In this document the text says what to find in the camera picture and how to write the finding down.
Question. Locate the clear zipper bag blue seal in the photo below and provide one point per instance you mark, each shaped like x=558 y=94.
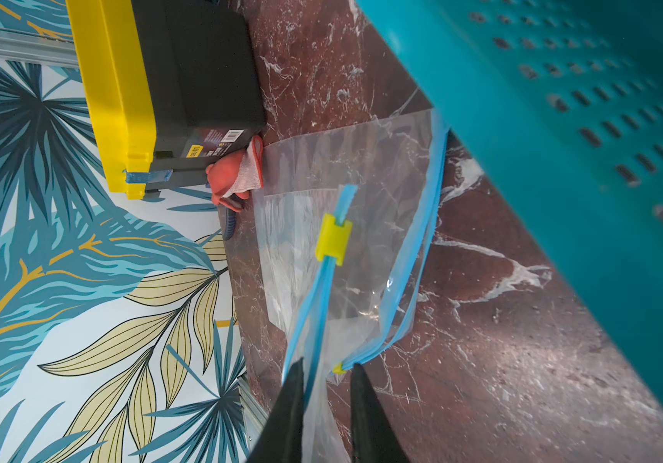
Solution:
x=344 y=224

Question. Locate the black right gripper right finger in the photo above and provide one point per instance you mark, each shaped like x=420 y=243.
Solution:
x=372 y=436

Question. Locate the blue black handled pliers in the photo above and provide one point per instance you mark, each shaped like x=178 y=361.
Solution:
x=229 y=226

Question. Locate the teal plastic basket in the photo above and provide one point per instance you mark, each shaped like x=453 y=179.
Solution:
x=561 y=104

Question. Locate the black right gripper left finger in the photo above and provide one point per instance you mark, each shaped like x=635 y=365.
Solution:
x=281 y=437

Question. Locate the yellow black plastic toolbox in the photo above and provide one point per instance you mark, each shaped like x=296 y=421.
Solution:
x=171 y=88

